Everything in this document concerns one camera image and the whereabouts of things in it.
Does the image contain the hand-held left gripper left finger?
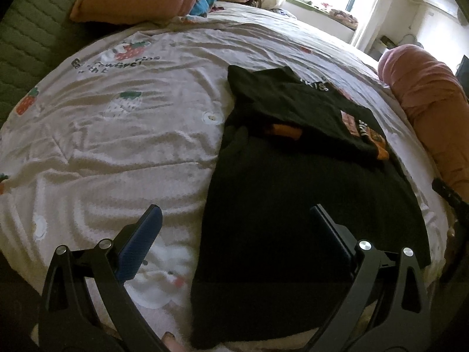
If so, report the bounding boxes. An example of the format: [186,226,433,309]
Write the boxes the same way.
[38,205,173,352]

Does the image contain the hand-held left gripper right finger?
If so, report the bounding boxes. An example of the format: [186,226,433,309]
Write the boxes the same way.
[300,203,431,352]

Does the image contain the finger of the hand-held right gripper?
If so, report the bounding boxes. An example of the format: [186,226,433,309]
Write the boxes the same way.
[432,178,469,211]

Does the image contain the black long-sleeve shirt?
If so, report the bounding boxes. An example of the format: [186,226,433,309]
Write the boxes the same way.
[191,64,431,351]

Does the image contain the person's left hand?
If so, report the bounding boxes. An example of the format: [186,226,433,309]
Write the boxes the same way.
[163,332,187,352]

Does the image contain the white strawberry print quilt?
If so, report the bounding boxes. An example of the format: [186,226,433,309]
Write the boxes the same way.
[0,2,455,352]

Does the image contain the pink rolled blanket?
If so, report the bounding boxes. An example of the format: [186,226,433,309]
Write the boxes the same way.
[377,44,469,199]

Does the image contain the clutter on window sill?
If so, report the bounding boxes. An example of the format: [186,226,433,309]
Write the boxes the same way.
[330,7,358,26]

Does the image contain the green quilted headboard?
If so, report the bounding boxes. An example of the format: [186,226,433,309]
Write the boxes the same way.
[0,0,99,125]

